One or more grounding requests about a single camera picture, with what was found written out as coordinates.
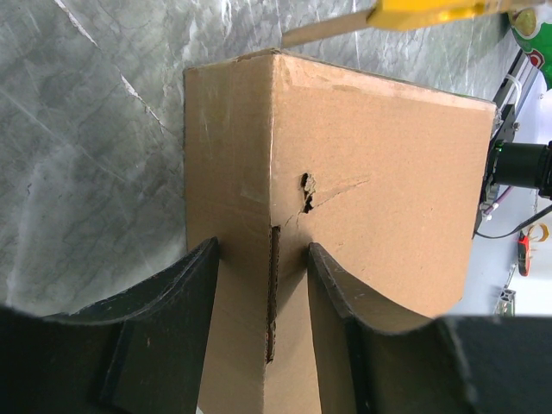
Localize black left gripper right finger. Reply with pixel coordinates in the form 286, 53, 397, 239
307, 243, 551, 413

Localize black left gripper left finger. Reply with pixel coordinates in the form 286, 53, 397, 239
1, 238, 219, 413

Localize brown cardboard express box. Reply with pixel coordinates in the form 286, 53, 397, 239
184, 49, 496, 413

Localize yellow utility knife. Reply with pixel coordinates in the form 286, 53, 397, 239
366, 0, 531, 32

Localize green cassava chips bag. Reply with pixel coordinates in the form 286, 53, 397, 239
508, 4, 552, 91

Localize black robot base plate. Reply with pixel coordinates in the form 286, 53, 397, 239
474, 51, 551, 235

